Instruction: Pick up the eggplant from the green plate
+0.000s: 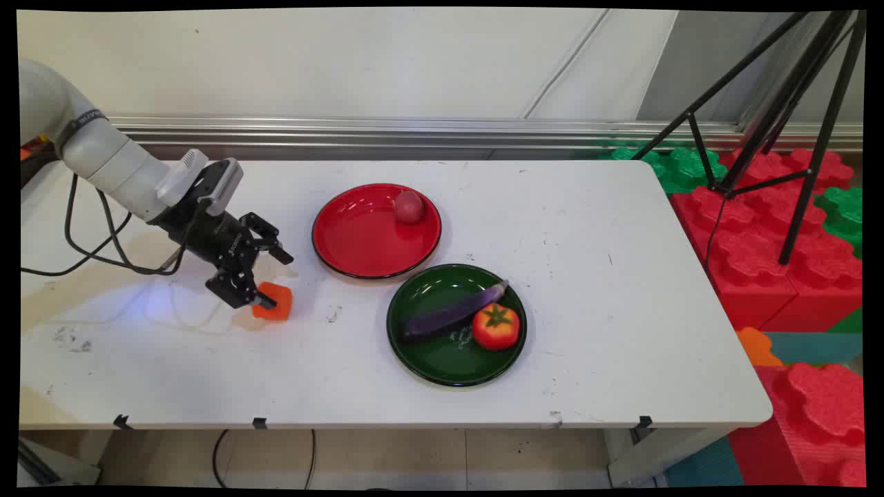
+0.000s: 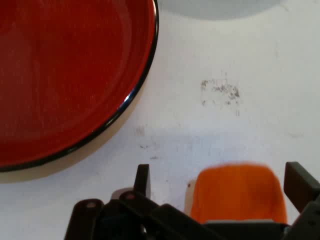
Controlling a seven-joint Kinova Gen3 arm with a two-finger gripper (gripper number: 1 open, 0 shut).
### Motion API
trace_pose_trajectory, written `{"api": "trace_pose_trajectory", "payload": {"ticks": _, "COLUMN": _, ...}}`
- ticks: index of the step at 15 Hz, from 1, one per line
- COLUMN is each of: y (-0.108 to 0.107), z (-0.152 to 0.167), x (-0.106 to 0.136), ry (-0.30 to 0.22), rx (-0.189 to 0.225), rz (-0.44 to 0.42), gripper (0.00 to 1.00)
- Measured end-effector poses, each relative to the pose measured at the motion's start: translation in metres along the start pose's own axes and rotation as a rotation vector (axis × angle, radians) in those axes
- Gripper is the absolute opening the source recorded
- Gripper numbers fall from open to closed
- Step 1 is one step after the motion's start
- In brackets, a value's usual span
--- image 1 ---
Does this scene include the green foam block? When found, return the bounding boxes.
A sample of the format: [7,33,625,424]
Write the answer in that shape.
[814,185,864,259]
[599,144,729,195]

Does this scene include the teal foam mat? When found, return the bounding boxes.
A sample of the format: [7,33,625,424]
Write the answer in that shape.
[762,331,864,367]

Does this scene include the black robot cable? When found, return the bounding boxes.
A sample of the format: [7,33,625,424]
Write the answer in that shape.
[20,173,189,277]

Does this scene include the red toy tomato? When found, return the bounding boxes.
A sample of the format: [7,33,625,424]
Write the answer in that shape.
[472,303,521,351]

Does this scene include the aluminium wall rail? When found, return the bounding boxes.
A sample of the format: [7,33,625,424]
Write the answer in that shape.
[107,115,864,153]

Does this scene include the pink round toy fruit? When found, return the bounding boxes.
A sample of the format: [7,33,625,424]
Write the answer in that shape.
[394,191,425,224]

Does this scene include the green plate with black rim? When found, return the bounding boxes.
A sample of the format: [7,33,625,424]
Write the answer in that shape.
[386,263,528,388]

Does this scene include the purple toy eggplant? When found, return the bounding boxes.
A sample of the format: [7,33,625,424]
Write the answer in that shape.
[401,280,510,341]

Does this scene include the white table leg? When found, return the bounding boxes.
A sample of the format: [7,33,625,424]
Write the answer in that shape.
[19,431,103,487]
[606,427,734,488]

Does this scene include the orange foam piece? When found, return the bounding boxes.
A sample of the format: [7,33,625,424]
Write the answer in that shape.
[735,327,785,367]

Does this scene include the orange block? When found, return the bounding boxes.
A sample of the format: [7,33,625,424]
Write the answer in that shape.
[251,281,294,322]

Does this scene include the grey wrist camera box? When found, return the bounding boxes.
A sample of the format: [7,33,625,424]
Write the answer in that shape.
[157,148,244,217]

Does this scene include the black tripod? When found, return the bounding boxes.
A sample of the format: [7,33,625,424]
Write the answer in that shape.
[630,10,867,266]

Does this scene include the thin white cable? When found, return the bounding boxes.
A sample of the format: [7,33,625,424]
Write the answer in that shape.
[144,279,233,336]

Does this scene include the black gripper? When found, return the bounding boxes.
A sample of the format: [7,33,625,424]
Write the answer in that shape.
[148,197,295,310]

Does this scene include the red plate with black rim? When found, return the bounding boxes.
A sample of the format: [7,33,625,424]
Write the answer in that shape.
[311,183,443,280]

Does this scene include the black cable under table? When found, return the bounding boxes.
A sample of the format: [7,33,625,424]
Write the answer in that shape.
[211,429,317,489]

